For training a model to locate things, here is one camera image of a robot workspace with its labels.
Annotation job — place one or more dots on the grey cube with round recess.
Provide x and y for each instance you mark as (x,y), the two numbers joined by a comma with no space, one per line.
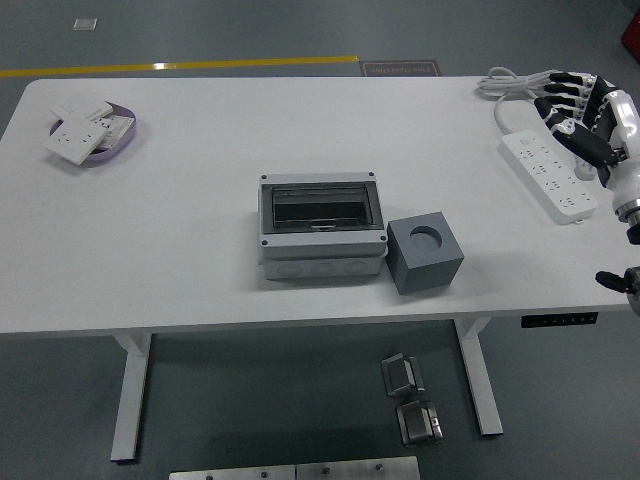
(425,270)

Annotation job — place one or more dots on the grey junction box clear lid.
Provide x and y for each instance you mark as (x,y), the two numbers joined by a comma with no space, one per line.
(320,245)

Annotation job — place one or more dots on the metal bracket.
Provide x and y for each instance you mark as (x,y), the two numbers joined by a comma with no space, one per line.
(417,425)
(400,375)

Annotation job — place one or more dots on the purple oval tray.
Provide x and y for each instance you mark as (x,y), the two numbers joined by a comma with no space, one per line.
(124,140)

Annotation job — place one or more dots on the dark floor sign orange text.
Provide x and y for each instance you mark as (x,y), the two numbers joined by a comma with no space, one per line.
(400,69)

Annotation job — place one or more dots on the black table control panel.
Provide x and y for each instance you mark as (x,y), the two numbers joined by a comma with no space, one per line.
(555,320)

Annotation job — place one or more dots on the white power strip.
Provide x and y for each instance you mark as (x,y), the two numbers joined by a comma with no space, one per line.
(545,175)

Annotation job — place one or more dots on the white wall switch panel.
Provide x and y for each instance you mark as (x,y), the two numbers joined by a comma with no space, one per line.
(80,106)

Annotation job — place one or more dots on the yellow floor tape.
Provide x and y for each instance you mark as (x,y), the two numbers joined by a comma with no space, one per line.
(200,65)

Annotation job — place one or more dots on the grey metal plate with bolts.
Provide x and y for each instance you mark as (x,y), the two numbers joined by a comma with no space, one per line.
(350,470)

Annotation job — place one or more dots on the small square floor plate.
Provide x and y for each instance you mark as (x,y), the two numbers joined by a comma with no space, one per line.
(85,25)

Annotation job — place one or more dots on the red object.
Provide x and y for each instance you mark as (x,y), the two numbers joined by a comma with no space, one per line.
(632,35)

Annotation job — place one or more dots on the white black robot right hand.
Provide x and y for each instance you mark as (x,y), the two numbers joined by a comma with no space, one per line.
(625,150)

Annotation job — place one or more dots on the white table leg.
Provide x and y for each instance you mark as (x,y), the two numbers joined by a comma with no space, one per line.
(131,400)
(484,400)

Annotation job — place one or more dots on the white wall socket panel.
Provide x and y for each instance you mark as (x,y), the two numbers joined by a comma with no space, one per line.
(75,140)

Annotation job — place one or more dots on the white socket panel grey print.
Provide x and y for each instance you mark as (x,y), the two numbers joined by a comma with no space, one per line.
(117,127)

